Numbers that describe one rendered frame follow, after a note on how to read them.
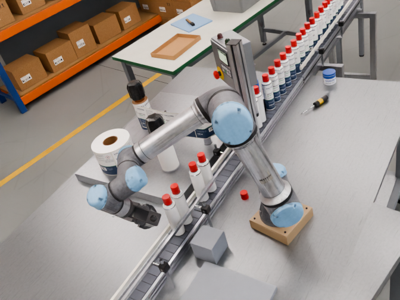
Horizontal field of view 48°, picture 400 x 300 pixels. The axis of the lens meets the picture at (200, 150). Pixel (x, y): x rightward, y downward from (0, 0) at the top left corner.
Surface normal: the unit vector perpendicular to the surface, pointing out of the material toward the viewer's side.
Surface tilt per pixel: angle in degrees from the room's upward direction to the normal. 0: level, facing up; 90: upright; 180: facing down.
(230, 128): 80
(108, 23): 90
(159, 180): 0
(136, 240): 0
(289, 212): 95
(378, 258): 0
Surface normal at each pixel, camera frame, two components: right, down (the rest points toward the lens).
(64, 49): 0.73, 0.26
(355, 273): -0.23, -0.77
